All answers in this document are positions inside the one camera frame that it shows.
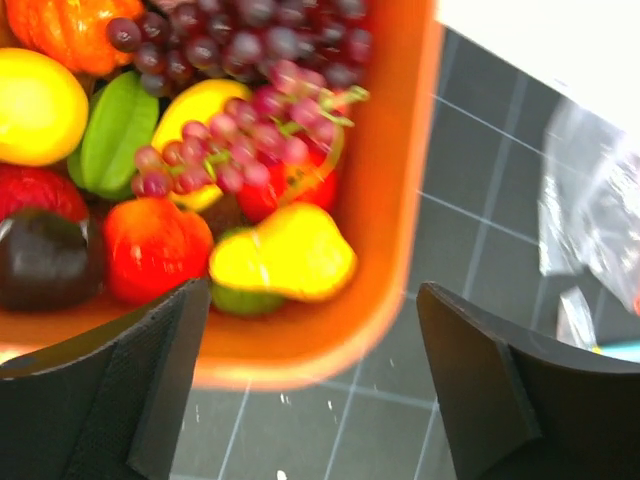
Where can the green starfruit toy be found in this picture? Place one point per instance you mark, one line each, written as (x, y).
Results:
(122, 118)

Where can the yellow mango toy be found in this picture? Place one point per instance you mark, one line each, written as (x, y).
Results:
(187, 117)

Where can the orange pumpkin toy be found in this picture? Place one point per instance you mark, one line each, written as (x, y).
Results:
(72, 32)

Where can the pink zip dotted bag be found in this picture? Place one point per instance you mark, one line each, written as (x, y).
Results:
(588, 205)

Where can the dark plum toy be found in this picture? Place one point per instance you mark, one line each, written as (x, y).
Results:
(49, 262)

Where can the yellow orange toy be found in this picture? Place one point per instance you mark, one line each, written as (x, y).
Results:
(44, 109)

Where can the red bell pepper toy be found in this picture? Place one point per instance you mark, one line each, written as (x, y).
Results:
(32, 187)

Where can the yellow pear toy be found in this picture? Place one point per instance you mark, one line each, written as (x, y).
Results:
(297, 252)

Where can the large dark grape bunch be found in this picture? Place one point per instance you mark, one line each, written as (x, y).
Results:
(175, 44)

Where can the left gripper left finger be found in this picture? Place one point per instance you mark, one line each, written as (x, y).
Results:
(108, 403)

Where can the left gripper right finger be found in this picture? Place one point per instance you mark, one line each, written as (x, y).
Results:
(517, 404)

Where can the black grid mat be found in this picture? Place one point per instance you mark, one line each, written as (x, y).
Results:
(477, 236)

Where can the orange plastic fruit bin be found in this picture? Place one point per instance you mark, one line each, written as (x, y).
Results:
(376, 213)

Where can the red apple toy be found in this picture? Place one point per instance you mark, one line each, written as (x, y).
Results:
(152, 246)

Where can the small red grape bunch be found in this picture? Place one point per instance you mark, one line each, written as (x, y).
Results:
(292, 114)

